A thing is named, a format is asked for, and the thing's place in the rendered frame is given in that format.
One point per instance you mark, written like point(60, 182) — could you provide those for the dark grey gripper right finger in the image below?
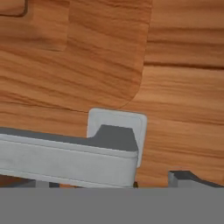
point(186, 181)

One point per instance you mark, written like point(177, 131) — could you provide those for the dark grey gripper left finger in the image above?
point(43, 184)

